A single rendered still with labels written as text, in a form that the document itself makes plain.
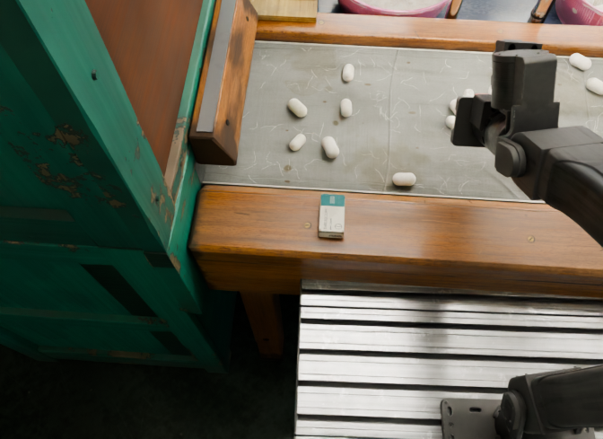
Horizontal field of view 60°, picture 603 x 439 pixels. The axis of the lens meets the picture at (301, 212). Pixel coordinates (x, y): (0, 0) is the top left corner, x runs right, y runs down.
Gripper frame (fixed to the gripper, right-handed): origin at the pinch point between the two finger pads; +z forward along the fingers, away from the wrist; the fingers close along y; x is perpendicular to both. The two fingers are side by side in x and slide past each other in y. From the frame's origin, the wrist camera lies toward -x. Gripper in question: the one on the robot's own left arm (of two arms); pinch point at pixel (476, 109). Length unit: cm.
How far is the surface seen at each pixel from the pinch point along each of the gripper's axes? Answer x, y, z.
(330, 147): 7.0, 21.1, 0.2
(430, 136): 5.5, 5.1, 5.2
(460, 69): -3.9, -0.8, 16.2
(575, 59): -6.4, -20.1, 16.6
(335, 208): 12.8, 20.1, -10.4
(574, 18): -12.8, -24.4, 30.5
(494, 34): -9.7, -6.5, 19.3
